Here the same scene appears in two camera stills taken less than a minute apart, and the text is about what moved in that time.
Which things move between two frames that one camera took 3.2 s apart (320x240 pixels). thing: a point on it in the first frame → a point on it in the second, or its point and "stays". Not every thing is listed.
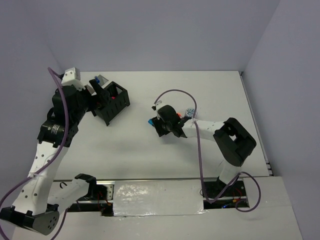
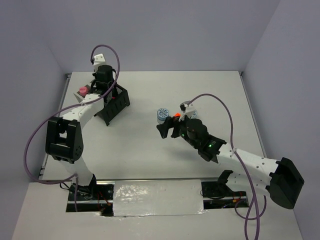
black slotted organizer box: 119,100 stays
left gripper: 101,98 → 95,75
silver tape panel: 146,198 stays
